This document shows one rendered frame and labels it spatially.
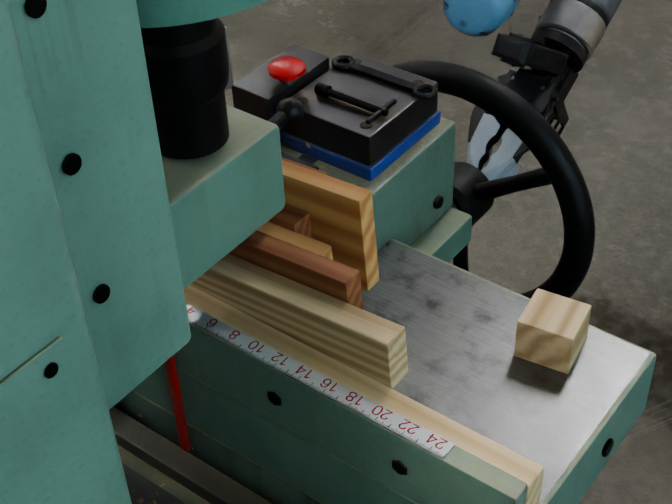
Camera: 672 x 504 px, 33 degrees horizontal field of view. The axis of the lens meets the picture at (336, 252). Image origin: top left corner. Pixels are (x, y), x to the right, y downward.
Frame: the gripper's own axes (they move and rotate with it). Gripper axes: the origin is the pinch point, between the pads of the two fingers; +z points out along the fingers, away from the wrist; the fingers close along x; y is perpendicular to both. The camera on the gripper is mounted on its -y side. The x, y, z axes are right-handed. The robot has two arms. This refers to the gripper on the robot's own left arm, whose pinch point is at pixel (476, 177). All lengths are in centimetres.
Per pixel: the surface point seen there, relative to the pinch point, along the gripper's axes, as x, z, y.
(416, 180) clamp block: -11.0, 14.4, -34.2
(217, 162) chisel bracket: -9, 25, -56
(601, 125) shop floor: 34, -67, 121
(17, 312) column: -17, 40, -73
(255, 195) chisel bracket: -10, 25, -51
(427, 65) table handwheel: -3.1, 2.0, -28.5
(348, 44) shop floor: 106, -65, 120
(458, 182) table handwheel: -7.3, 8.1, -19.2
